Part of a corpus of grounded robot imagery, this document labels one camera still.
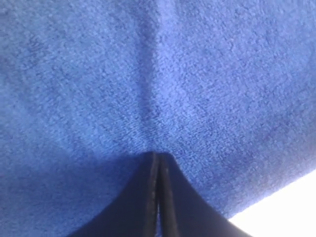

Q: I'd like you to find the blue microfiber towel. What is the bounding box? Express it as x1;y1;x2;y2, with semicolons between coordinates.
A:
0;0;316;237

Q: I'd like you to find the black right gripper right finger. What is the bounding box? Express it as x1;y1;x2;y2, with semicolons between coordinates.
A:
158;153;249;237

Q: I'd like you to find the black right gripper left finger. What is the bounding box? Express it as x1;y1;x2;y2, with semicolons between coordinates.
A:
69;152;159;237

